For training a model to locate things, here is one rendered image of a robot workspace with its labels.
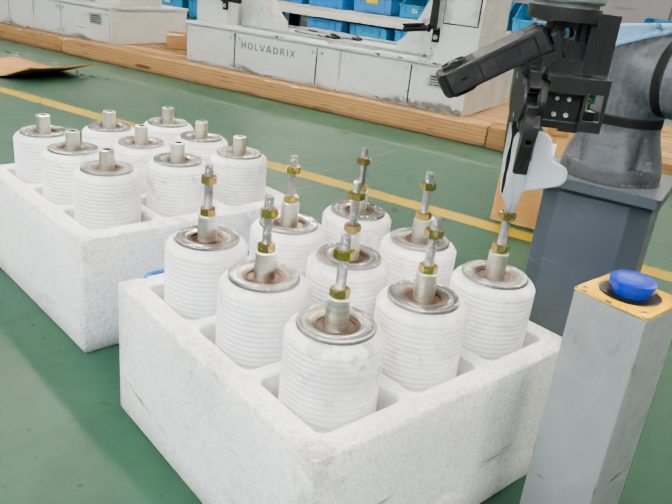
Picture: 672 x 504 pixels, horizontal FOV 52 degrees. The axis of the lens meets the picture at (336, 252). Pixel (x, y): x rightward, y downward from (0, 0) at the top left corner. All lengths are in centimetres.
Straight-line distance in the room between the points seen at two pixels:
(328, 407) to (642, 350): 28
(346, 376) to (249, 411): 10
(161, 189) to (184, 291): 33
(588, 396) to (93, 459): 55
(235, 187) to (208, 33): 230
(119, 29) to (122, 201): 292
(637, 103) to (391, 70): 186
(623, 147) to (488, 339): 43
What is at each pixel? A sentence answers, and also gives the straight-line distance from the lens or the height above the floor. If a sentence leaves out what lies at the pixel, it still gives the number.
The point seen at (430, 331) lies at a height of 24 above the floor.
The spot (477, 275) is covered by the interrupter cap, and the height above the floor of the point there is 25.
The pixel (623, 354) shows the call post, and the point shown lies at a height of 27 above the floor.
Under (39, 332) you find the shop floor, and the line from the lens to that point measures 114.
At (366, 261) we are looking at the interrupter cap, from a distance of 78.
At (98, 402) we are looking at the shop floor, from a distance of 97.
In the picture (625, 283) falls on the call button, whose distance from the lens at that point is 65.
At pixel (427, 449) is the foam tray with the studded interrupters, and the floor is 13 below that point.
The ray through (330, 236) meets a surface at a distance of 92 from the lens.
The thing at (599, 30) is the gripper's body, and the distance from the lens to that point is 74.
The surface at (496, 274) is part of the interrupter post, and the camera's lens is 79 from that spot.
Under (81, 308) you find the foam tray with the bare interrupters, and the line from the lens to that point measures 105.
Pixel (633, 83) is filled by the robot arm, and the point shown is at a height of 45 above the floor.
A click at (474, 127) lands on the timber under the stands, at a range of 265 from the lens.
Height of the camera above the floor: 55
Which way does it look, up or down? 22 degrees down
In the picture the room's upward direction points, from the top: 6 degrees clockwise
